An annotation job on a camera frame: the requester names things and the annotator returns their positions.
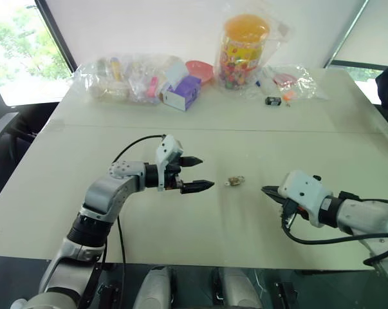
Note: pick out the black office chair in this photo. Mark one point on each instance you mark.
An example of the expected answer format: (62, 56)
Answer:
(0, 128)

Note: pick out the clear bag around jar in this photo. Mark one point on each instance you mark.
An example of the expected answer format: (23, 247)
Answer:
(277, 32)

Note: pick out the small orange item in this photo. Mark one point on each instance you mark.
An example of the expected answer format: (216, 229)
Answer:
(288, 95)

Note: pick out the yellow bottle in bag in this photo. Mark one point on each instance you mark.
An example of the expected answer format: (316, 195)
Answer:
(116, 68)

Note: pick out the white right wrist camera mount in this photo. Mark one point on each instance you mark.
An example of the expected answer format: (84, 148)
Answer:
(303, 190)

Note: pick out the small black rectangular item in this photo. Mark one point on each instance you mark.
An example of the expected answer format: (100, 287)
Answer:
(273, 101)

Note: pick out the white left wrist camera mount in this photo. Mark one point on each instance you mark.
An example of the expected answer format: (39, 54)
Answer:
(168, 148)

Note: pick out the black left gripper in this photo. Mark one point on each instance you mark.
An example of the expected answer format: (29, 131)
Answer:
(172, 181)

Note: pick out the small brass padlock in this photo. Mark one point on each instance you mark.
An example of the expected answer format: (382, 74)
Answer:
(235, 181)

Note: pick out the candy jar with orange lid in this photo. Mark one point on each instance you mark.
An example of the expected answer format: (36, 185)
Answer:
(242, 54)

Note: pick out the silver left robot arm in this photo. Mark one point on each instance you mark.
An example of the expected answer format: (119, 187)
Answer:
(107, 190)

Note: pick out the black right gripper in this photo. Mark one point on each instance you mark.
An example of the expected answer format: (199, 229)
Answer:
(290, 213)

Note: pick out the red round item in bag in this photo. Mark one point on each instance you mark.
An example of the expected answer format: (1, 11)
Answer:
(284, 79)

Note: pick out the pink item in bag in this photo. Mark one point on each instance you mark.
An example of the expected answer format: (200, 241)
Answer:
(153, 87)

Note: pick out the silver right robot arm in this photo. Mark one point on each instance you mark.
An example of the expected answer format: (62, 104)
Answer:
(367, 215)

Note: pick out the clear plastic bag of sundries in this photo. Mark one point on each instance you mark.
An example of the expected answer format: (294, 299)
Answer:
(110, 87)

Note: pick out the silver rounded shell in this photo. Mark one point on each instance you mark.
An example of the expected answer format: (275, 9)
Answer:
(156, 288)
(239, 288)

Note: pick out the clear bag with small items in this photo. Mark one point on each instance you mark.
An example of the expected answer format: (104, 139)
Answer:
(304, 83)

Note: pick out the dark slanted window frame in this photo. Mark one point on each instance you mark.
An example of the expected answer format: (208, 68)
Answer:
(57, 35)

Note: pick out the pink plastic bowl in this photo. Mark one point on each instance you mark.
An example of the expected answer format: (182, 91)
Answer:
(201, 71)

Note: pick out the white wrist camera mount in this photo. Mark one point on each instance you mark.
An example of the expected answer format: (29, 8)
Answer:
(168, 148)
(303, 190)

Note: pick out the grey slanted window frame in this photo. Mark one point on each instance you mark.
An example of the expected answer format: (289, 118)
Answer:
(348, 32)

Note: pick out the purple and white carton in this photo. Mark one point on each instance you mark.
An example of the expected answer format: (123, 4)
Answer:
(182, 95)

